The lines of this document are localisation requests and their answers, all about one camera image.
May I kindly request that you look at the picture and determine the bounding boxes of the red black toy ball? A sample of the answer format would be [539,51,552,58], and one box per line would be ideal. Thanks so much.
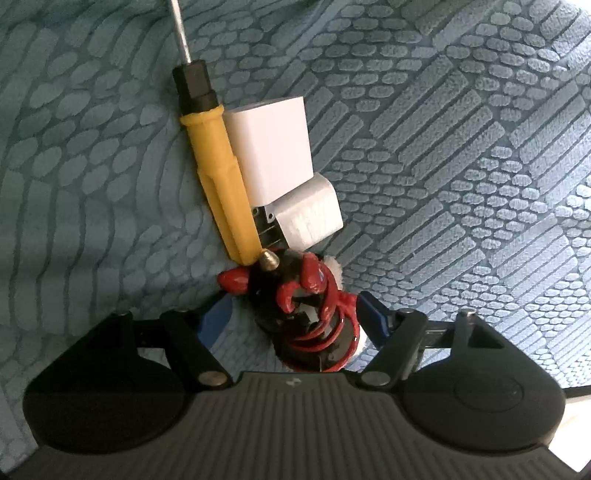
[217,248,362,373]

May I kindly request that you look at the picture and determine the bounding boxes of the white plush toy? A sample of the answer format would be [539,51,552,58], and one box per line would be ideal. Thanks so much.
[322,255,344,290]

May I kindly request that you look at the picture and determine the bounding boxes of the white plug charger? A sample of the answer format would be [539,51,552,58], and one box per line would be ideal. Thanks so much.
[252,173,344,251]

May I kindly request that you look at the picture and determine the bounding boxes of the white charger cube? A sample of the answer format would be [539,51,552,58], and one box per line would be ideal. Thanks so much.
[223,97,314,207]

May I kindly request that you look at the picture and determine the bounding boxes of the yellow handled screwdriver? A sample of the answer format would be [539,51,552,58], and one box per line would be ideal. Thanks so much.
[168,1,283,265]

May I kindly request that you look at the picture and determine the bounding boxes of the blue textured seat cover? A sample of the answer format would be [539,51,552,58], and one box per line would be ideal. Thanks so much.
[1,1,590,471]

